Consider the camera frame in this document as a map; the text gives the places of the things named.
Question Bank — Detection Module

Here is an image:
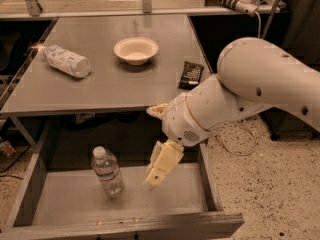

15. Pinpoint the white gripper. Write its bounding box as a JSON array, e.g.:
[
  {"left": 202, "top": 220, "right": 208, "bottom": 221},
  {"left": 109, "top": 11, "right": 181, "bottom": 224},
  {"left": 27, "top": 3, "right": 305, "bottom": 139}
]
[{"left": 142, "top": 93, "right": 210, "bottom": 190}]

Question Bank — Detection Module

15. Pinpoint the clear water bottle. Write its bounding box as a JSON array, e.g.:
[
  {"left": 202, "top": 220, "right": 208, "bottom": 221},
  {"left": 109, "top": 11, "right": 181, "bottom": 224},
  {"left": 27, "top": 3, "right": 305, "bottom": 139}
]
[{"left": 91, "top": 146, "right": 124, "bottom": 198}]

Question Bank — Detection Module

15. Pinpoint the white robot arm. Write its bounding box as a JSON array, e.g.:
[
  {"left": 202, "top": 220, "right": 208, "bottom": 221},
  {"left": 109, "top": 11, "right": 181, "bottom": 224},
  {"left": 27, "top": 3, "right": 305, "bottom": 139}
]
[{"left": 143, "top": 37, "right": 320, "bottom": 189}]

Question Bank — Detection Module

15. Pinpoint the white labelled lying bottle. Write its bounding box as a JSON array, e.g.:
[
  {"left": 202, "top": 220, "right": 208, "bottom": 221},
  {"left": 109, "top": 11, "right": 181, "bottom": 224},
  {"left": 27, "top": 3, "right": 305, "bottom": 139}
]
[{"left": 38, "top": 45, "right": 91, "bottom": 79}]

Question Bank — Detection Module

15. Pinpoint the grey open drawer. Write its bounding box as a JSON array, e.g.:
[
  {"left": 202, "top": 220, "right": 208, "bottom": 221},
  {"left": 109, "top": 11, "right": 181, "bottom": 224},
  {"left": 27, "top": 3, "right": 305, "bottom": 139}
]
[{"left": 1, "top": 114, "right": 244, "bottom": 240}]

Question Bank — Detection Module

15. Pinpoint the grey counter cabinet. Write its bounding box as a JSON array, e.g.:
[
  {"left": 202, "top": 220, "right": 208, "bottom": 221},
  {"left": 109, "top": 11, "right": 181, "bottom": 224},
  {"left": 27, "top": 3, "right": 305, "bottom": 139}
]
[{"left": 1, "top": 14, "right": 212, "bottom": 117}]

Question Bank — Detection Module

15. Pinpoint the black snack bar wrapper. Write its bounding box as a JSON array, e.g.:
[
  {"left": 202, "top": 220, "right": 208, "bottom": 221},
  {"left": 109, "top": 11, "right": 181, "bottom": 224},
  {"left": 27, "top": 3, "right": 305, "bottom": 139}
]
[{"left": 178, "top": 61, "right": 204, "bottom": 90}]

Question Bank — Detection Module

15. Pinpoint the white paper bowl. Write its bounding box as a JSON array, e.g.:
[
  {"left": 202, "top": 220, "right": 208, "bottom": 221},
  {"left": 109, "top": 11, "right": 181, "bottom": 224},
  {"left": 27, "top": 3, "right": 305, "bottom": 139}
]
[{"left": 114, "top": 37, "right": 159, "bottom": 65}]

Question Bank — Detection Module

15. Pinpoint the white power strip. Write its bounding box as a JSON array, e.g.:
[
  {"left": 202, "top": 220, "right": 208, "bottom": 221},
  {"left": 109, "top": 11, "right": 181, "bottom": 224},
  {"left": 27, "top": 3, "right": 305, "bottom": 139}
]
[{"left": 214, "top": 0, "right": 258, "bottom": 17}]

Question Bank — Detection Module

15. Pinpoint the white cable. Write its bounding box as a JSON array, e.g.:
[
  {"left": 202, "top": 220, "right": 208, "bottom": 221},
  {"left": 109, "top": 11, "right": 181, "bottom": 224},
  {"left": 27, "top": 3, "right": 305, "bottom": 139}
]
[{"left": 214, "top": 11, "right": 263, "bottom": 157}]

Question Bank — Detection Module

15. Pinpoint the metal back rail shelf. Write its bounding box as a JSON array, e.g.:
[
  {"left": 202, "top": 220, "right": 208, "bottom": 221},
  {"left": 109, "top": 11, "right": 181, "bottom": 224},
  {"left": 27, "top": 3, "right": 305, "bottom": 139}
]
[{"left": 0, "top": 0, "right": 288, "bottom": 20}]

